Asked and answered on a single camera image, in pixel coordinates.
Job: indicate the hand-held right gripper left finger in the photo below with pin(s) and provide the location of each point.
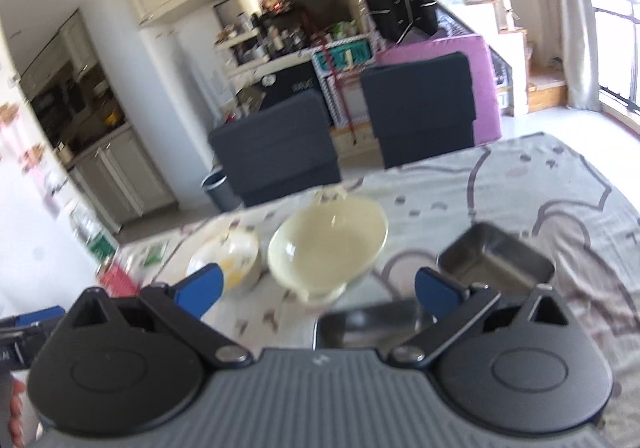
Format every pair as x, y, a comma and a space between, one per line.
200, 289

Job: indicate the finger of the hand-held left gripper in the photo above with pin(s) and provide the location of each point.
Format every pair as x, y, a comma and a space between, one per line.
42, 314

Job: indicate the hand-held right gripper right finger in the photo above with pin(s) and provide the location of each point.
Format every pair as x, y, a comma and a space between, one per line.
434, 294

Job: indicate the white floral bowl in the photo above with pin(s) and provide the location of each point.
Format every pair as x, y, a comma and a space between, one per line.
235, 253

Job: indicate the square steel plate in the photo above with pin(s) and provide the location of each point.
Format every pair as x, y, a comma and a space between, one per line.
492, 258
367, 328

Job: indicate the person's left hand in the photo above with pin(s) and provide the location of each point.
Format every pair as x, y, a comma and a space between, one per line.
16, 408

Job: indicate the red box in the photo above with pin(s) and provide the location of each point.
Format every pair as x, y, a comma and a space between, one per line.
120, 280

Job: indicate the green packet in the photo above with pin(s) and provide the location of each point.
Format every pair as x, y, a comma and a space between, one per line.
102, 245

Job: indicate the grey trash bin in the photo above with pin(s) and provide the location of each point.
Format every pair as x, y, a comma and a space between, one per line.
220, 190

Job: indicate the bear printed tablecloth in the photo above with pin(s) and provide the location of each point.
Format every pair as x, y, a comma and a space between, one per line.
500, 188

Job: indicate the cream kitchen cabinet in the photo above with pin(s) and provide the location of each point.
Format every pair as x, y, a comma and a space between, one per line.
125, 178

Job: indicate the dark grey chair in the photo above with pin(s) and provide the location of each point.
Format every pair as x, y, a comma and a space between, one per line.
275, 148
420, 108

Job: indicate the purple sofa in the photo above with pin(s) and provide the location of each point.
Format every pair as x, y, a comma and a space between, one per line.
482, 83

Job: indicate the black lettered board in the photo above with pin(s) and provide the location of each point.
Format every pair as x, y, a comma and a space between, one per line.
292, 83

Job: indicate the wooden staircase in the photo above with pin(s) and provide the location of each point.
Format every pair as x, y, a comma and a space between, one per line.
530, 73

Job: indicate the teal sign box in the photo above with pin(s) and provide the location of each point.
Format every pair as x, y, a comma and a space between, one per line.
345, 53

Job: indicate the beige curtain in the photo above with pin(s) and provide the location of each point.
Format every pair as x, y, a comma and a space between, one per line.
582, 28

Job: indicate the barred window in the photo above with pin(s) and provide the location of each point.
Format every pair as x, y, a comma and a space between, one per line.
620, 28

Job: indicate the cluttered wall shelf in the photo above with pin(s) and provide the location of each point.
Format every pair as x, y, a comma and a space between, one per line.
280, 28

